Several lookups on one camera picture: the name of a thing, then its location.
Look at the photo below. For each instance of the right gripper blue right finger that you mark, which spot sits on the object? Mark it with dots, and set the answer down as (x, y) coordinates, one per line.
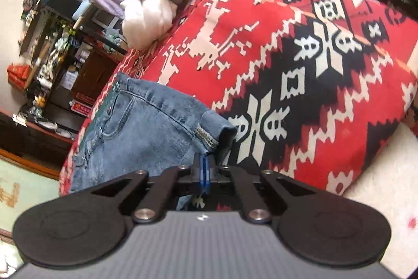
(210, 173)

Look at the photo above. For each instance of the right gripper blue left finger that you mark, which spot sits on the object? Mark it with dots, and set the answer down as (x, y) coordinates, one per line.
(198, 173)

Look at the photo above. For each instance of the blue denim jeans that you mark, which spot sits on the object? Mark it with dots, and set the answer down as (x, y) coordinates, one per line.
(151, 127)

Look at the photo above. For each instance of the green cutting mat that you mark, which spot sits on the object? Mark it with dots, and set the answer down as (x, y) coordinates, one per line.
(100, 112)

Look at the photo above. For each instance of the red white sign box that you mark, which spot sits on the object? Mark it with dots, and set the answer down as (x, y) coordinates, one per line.
(80, 108)

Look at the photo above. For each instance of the red patterned blanket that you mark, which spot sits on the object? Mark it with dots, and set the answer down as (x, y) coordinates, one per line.
(315, 88)

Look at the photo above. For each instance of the brown wooden drawer cabinet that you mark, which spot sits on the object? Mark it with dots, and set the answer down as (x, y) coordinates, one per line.
(97, 66)

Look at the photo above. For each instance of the white cardboard box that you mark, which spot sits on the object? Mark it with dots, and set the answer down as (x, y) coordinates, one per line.
(68, 79)

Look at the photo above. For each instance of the white cloth bundle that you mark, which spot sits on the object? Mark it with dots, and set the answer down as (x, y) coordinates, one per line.
(146, 21)

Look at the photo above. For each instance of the wooden chair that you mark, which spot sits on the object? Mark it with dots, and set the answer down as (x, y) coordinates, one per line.
(100, 25)

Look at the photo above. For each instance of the red bag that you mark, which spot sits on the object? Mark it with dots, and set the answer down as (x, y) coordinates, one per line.
(18, 75)

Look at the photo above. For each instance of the dark cluttered shelf unit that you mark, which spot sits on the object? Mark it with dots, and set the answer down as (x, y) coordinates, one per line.
(48, 39)

